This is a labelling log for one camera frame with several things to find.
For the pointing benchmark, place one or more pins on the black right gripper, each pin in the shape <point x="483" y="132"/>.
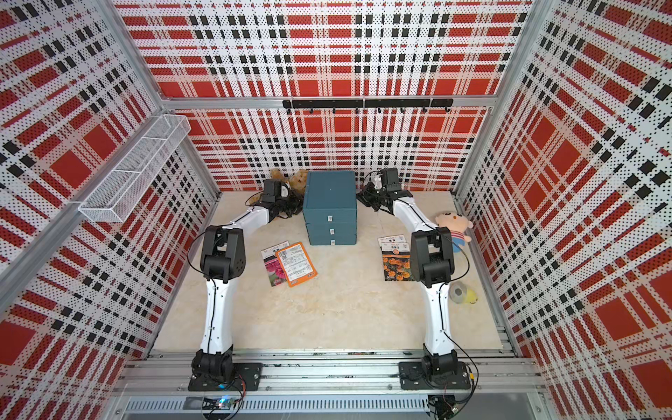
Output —
<point x="363" y="196"/>

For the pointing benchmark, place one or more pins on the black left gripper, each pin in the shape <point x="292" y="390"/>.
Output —
<point x="299" y="203"/>

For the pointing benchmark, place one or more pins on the teal drawer cabinet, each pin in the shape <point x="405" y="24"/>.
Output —
<point x="330" y="208"/>

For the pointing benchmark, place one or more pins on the orange bordered seed bag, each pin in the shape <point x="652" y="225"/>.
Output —
<point x="296" y="264"/>

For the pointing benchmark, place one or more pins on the pink flower seed bag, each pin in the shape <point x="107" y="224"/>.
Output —
<point x="273" y="267"/>

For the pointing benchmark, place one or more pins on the orange marigold seed bag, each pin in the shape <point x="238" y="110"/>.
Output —
<point x="396" y="254"/>

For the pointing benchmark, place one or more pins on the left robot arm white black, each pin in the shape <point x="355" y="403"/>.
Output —
<point x="223" y="260"/>

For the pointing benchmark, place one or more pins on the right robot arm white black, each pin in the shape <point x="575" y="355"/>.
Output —
<point x="432" y="265"/>

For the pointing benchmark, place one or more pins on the brown teddy bear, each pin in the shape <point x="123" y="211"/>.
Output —
<point x="296" y="182"/>

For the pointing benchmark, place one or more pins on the plush doll striped shirt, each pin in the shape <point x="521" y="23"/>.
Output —
<point x="458" y="225"/>

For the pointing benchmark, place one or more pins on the green circuit board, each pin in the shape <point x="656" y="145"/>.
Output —
<point x="225" y="403"/>

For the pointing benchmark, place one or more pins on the black hook rail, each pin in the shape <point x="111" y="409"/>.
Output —
<point x="354" y="104"/>

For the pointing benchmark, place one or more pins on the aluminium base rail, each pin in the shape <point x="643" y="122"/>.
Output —
<point x="293" y="384"/>

